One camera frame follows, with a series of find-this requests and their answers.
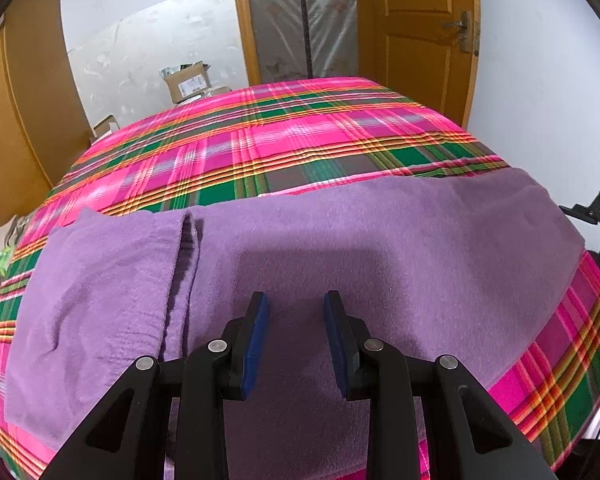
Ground purple sweater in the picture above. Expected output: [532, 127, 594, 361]
[4, 167, 586, 480]

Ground brown cardboard box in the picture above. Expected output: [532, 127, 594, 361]
[160, 61, 212, 103]

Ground wooden wardrobe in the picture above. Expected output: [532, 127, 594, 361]
[0, 0, 93, 221]

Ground tall white box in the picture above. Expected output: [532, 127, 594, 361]
[92, 116, 118, 141]

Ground pink green plaid bed sheet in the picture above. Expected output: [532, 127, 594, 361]
[0, 76, 600, 480]

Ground wooden door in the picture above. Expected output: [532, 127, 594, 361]
[355, 0, 482, 129]

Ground beige folded clothes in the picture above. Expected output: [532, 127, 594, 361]
[0, 214, 31, 251]

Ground wooden door frame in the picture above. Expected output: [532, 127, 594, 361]
[230, 0, 262, 86]

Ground clear plastic zipper curtain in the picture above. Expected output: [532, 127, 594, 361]
[245, 0, 361, 83]

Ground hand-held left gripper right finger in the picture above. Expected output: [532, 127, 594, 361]
[324, 291, 553, 480]

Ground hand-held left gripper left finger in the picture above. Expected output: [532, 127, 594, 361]
[45, 291, 271, 480]

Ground metal door handle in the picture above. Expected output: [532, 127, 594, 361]
[441, 10, 474, 54]

